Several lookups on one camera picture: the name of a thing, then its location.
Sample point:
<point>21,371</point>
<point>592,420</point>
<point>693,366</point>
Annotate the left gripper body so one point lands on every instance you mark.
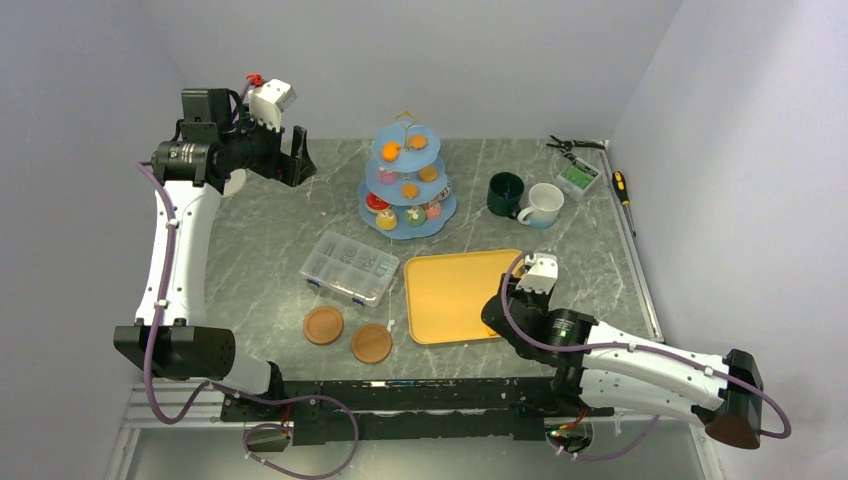
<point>258,148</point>

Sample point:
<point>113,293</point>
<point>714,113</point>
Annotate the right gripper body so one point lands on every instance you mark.
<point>531,298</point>

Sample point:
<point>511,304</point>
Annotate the yellow serving tray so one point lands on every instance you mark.
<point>446,293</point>

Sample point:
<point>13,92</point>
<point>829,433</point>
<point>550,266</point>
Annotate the white mug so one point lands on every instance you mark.
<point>544,202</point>

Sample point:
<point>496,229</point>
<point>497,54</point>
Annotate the dark green mug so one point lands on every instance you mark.
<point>505,191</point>

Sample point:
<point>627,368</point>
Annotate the white chocolate drizzle donut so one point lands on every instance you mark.
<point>443,194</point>

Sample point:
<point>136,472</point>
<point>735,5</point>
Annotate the green cupcake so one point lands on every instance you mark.
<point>415,216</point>

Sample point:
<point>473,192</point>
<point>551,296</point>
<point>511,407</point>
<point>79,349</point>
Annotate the brown round coaster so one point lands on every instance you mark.
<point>323,325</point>
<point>371,343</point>

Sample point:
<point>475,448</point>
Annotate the flower shaped orange cookie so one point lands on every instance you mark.
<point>410,191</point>

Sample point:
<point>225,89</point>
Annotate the blue three-tier cake stand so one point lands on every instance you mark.
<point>407,165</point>

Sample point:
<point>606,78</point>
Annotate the round orange biscuit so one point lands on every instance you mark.
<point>428,174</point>

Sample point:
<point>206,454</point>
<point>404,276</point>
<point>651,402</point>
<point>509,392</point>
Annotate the yellow cupcake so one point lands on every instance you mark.
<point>386,220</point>

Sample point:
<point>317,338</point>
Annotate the red donut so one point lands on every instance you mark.
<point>375,204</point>

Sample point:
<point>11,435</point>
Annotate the purple cupcake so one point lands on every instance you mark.
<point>386,176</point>

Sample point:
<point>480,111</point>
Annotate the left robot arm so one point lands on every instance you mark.
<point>169,338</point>

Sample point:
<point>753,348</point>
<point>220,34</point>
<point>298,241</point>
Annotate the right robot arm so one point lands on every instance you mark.
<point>600,366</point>

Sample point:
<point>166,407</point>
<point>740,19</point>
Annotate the white tape roll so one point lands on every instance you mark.
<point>234,183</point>

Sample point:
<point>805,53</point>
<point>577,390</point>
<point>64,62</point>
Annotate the green label plastic box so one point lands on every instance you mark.
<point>577,177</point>

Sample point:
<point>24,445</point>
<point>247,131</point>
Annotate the yellow black screwdriver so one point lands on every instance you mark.
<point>619,186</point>

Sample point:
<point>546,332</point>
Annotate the black pliers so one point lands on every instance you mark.
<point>569,145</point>

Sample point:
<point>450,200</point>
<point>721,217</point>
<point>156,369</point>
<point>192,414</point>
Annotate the clear plastic screw box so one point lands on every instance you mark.
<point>351,268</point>

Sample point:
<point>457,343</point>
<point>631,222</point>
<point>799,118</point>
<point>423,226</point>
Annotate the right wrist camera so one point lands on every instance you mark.
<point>539,273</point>

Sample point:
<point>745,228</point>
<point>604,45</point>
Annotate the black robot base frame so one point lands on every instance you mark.
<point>520,408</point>

